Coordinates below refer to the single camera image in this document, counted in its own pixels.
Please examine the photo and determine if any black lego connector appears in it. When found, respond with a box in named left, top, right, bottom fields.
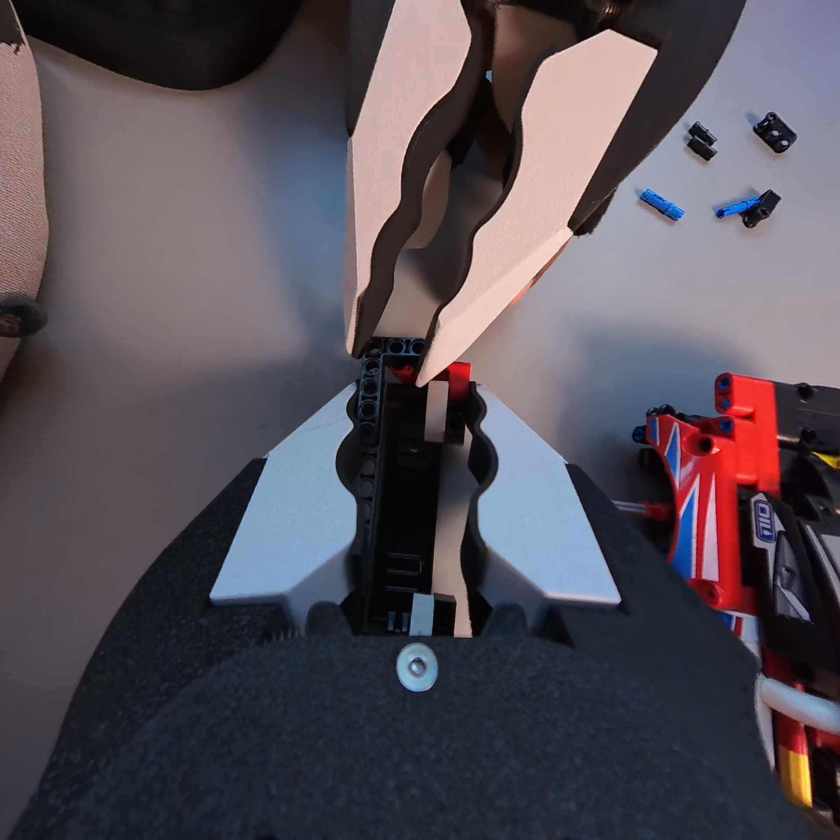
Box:
left=752, top=112, right=799, bottom=154

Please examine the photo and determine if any black connector with blue pin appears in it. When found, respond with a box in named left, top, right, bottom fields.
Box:
left=714, top=190, right=783, bottom=229

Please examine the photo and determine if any red blue lego race car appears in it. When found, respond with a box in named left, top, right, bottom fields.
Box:
left=613, top=373, right=840, bottom=811

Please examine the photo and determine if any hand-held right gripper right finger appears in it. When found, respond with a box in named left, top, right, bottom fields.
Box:
left=462, top=384, right=622, bottom=632

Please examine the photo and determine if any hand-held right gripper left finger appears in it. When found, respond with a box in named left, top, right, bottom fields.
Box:
left=209, top=382, right=368, bottom=631

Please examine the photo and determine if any person's torso in beige hoodie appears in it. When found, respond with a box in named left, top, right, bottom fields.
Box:
left=0, top=0, right=52, bottom=378

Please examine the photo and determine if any person's left hand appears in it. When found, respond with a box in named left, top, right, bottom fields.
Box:
left=515, top=238, right=572, bottom=306

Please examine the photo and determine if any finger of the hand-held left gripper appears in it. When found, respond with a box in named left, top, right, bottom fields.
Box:
left=343, top=0, right=476, bottom=358
left=415, top=28, right=660, bottom=387

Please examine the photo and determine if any black L-shaped lego beam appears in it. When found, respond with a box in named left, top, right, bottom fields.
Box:
left=356, top=336, right=427, bottom=424

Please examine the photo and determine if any black earbud with cable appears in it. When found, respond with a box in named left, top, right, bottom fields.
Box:
left=0, top=298, right=48, bottom=339

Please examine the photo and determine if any blue lego pin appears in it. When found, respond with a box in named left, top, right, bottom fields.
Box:
left=637, top=188, right=686, bottom=221

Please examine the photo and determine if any long black lego chassis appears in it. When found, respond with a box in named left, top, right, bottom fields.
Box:
left=354, top=336, right=475, bottom=637

